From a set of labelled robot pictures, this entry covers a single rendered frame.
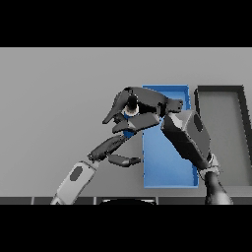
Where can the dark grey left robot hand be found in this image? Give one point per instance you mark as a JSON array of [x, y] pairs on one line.
[[106, 147]]

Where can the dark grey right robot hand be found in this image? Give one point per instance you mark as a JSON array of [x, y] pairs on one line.
[[147, 98]]

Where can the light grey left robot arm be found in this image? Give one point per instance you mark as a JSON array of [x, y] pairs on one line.
[[75, 180]]

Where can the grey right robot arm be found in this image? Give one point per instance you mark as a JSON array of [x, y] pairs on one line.
[[188, 138]]

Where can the blue bin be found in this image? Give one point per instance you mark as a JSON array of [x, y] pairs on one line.
[[164, 157]]

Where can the dark grey bin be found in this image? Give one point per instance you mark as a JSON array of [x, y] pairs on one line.
[[226, 138]]

